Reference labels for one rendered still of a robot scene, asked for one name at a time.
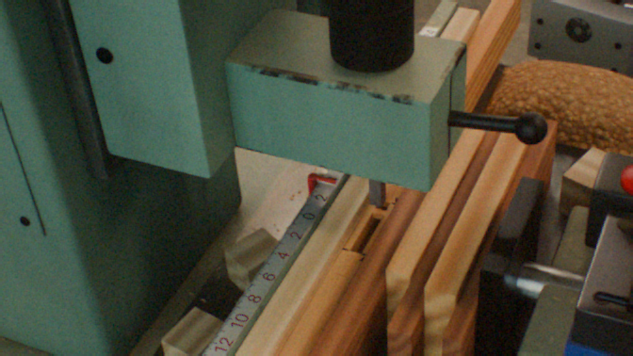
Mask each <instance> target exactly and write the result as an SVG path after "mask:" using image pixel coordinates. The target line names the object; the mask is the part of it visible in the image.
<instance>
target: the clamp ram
mask: <svg viewBox="0 0 633 356"><path fill-rule="evenodd" d="M543 198H544V181H543V180H540V179H535V178H530V177H526V176H523V177H522V178H521V179H520V182H519V185H518V187H517V188H516V191H515V193H514V195H513V197H512V199H511V201H510V203H509V205H508V207H507V210H506V213H505V215H504V217H503V219H502V221H501V223H500V225H499V227H498V230H497V232H496V234H495V237H494V240H493V243H492V245H491V247H490V249H489V251H488V253H487V255H486V257H485V260H484V262H483V264H481V266H480V269H479V286H478V304H477V321H476V339H475V356H504V354H505V351H506V349H507V346H508V345H509V344H510V341H511V338H512V335H513V333H514V330H515V327H516V324H517V322H518V319H519V317H520V315H521V312H522V310H523V307H524V305H525V302H526V301H527V302H531V303H535V304H536V301H537V299H539V296H540V294H541V291H542V289H543V288H544V286H545V285H547V284H554V285H556V286H560V287H564V288H569V289H573V290H576V291H579V292H580V291H581V288H582V285H583V283H584V280H585V277H586V275H583V274H579V273H575V272H572V271H568V270H563V268H559V267H553V266H550V265H547V264H543V263H539V262H536V253H537V244H538V235H539V234H540V226H541V217H542V207H543Z"/></svg>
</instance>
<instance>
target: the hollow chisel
mask: <svg viewBox="0 0 633 356"><path fill-rule="evenodd" d="M369 197H370V204H371V205H375V206H378V207H382V206H383V204H384V203H385V201H386V186H385V183H384V182H381V181H377V180H373V179H369Z"/></svg>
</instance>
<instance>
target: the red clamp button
mask: <svg viewBox="0 0 633 356"><path fill-rule="evenodd" d="M621 185H622V187H623V189H624V190H625V191H626V192H627V193H628V194H630V195H631V196H633V164H631V165H629V166H627V167H626V168H625V169H624V170H623V172H622V176H621Z"/></svg>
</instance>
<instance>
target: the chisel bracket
mask: <svg viewBox="0 0 633 356"><path fill-rule="evenodd" d="M466 64H467V46H466V44H465V43H464V42H461V41H455V40H445V39H439V38H434V36H429V35H423V34H417V33H414V53H413V55H412V57H411V58H410V59H409V60H408V61H407V62H406V63H404V64H402V66H401V67H398V68H396V69H394V70H391V71H387V72H382V73H358V72H354V71H350V70H348V69H345V68H343V67H341V66H340V64H338V63H337V62H335V61H334V60H333V58H332V56H331V53H330V40H329V26H328V18H326V17H320V16H316V15H310V14H303V13H298V12H293V11H288V10H282V9H276V8H271V9H270V10H269V12H268V13H267V14H266V15H265V16H264V17H263V18H262V19H261V21H260V22H259V23H258V24H257V25H256V26H255V27H254V28H253V29H252V31H251V32H250V33H249V34H247V35H246V37H245V38H244V39H243V40H242V41H241V43H239V44H238V46H237V47H236V48H235V49H234V50H233V51H232V53H231V54H230V55H229V56H227V57H226V59H225V61H224V69H225V75H226V81H227V88H228V93H229V101H230V107H231V113H232V119H233V126H234V132H235V144H236V147H239V148H243V149H247V150H252V151H256V152H259V153H263V154H267V155H271V156H275V157H280V158H283V159H287V160H292V161H296V162H300V163H303V164H308V165H312V166H317V167H321V168H324V169H328V170H335V171H340V172H344V173H348V174H352V175H356V176H360V177H364V178H369V179H373V180H377V181H381V182H384V183H385V184H388V185H393V186H401V187H405V188H409V189H412V190H416V191H421V192H430V191H431V190H432V188H433V187H434V185H435V182H436V180H437V178H438V176H439V174H440V173H441V171H442V169H443V167H444V165H445V163H446V162H447V160H448V159H449V156H450V153H451V152H452V150H453V148H455V146H456V144H457V142H458V141H459V139H460V137H461V135H462V133H463V131H464V128H456V127H448V126H447V117H448V114H449V113H450V111H451V110H456V111H464V112H465V91H466Z"/></svg>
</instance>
